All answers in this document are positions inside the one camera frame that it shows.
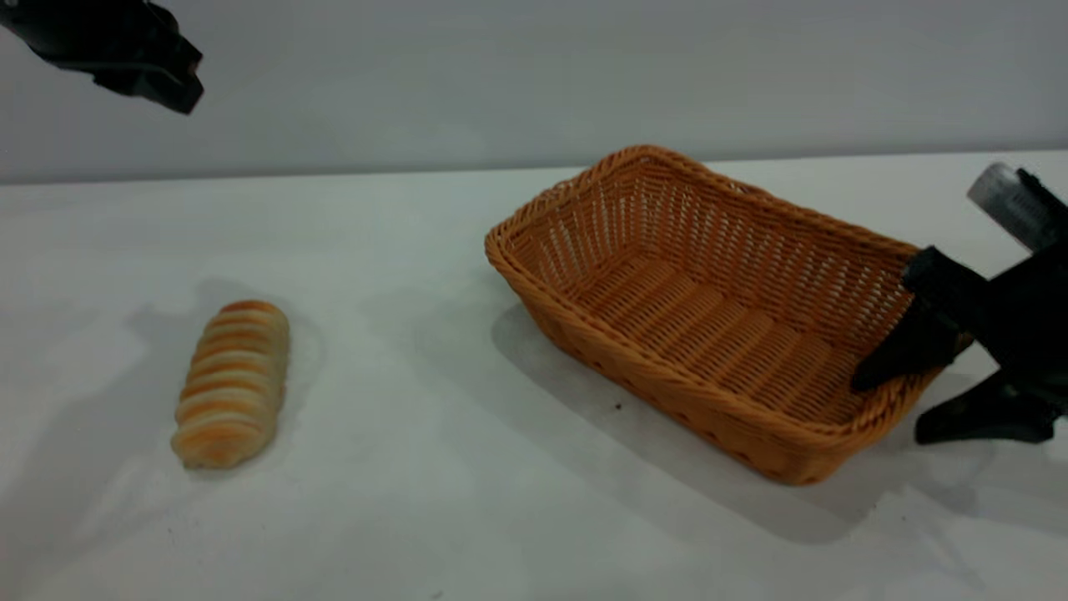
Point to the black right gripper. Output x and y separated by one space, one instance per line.
1022 325

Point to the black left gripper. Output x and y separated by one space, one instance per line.
92 33

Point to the orange woven wicker basket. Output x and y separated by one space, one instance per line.
667 309

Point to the long ridged bread loaf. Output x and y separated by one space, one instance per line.
229 384

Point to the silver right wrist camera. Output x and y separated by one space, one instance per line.
1005 204

